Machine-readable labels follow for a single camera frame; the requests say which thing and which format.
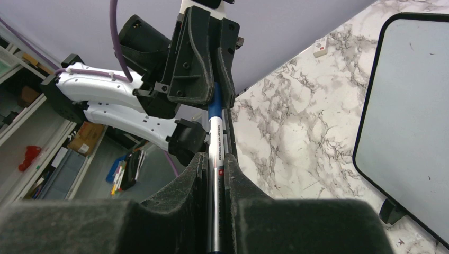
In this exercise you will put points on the orange cardboard box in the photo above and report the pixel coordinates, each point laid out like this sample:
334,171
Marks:
86,138

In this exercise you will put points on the red object on shelf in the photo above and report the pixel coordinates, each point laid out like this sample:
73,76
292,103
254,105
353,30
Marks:
31,153

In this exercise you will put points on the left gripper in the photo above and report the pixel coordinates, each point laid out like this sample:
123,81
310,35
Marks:
201,53

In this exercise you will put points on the small white red tag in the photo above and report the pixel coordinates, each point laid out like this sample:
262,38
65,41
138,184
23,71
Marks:
320,47

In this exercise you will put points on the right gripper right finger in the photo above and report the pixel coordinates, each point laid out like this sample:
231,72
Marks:
260,224

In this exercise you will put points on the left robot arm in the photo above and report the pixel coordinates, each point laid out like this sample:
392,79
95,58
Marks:
80,93

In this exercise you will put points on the black framed small whiteboard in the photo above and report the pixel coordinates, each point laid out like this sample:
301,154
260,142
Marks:
401,146

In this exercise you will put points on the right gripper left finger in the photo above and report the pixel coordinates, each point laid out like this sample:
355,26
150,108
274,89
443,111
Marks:
169,221

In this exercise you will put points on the markers on floor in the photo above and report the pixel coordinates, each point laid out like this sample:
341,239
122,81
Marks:
125,171

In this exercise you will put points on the whiteboard marker pen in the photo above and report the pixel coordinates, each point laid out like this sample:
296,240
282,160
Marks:
215,242

